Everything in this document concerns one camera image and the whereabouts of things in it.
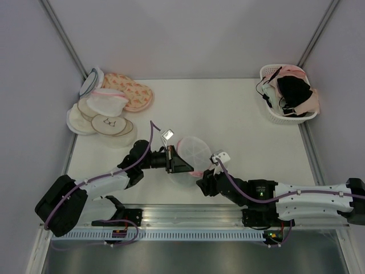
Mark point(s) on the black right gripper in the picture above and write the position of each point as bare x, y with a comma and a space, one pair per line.
207, 181

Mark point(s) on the pink bra in basket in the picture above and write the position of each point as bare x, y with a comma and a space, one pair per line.
311, 105

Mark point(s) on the beige bag with glasses print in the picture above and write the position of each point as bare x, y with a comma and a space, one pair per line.
111, 126

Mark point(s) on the white bag blue zipper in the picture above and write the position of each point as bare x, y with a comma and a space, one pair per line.
93, 81

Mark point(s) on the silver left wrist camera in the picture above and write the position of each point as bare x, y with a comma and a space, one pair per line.
165, 136

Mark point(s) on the orange patterned laundry bag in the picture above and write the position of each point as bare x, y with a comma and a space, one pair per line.
139, 95

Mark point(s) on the white slotted cable duct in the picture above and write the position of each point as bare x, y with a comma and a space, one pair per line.
165, 234

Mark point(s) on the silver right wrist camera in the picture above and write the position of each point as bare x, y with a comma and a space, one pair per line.
220, 157

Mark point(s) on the white round laundry bag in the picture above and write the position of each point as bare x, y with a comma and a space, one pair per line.
77, 123

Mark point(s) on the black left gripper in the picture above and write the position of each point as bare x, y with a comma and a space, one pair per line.
176, 164

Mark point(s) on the white mesh laundry bag pink zipper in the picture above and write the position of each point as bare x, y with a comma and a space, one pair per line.
196, 153

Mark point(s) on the beige round bag behind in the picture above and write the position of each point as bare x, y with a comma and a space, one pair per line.
86, 112

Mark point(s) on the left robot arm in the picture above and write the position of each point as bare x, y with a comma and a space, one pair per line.
62, 205

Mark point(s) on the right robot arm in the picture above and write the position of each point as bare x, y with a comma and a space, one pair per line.
266, 203

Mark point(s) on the white mesh bag pink trim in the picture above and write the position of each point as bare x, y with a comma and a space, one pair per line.
107, 101

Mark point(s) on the aluminium mounting rail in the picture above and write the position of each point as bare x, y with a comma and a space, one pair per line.
197, 216

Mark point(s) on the white perforated plastic basket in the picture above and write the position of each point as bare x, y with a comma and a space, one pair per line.
265, 92

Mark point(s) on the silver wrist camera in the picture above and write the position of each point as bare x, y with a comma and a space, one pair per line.
165, 136
220, 157

